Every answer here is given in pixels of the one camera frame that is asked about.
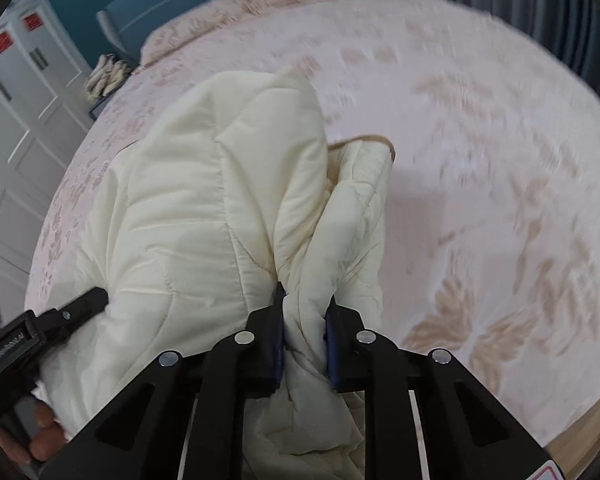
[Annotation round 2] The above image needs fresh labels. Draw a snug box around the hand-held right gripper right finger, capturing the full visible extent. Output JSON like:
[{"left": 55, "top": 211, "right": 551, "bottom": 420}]
[{"left": 324, "top": 296, "right": 561, "bottom": 480}]

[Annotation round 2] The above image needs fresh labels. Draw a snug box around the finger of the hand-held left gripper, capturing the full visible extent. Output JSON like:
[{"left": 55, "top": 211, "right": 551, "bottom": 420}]
[{"left": 32, "top": 287, "right": 109, "bottom": 333}]

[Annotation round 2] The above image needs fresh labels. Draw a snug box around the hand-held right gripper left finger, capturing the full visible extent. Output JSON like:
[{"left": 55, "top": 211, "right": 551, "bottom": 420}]
[{"left": 39, "top": 284, "right": 287, "bottom": 480}]

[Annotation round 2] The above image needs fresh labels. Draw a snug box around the cream padded jacket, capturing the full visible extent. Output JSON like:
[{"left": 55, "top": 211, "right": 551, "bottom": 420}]
[{"left": 40, "top": 66, "right": 397, "bottom": 480}]

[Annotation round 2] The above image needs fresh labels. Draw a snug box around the person's left hand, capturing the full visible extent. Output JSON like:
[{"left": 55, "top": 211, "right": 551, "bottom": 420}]
[{"left": 0, "top": 400, "right": 70, "bottom": 463}]

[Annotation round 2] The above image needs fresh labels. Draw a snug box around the dark nightstand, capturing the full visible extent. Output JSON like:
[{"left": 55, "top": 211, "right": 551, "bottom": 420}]
[{"left": 87, "top": 97, "right": 112, "bottom": 122}]

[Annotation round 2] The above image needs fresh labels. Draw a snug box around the white wardrobe with red decals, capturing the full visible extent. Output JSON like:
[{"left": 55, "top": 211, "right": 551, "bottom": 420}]
[{"left": 0, "top": 0, "right": 97, "bottom": 306}]

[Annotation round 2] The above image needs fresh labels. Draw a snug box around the pile of cream cloths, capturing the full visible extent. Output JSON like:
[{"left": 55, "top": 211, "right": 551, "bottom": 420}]
[{"left": 83, "top": 54, "right": 131, "bottom": 104}]

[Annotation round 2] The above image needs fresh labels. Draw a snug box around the bed with pink floral sheet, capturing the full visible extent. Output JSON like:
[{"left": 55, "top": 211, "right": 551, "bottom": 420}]
[{"left": 24, "top": 0, "right": 600, "bottom": 448}]

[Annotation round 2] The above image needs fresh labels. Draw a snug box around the blue upholstered headboard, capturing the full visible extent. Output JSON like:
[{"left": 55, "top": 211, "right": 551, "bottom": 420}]
[{"left": 96, "top": 0, "right": 321, "bottom": 65}]

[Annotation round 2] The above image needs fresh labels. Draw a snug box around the grey curtain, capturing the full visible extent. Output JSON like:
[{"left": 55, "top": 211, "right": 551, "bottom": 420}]
[{"left": 422, "top": 0, "right": 600, "bottom": 121}]

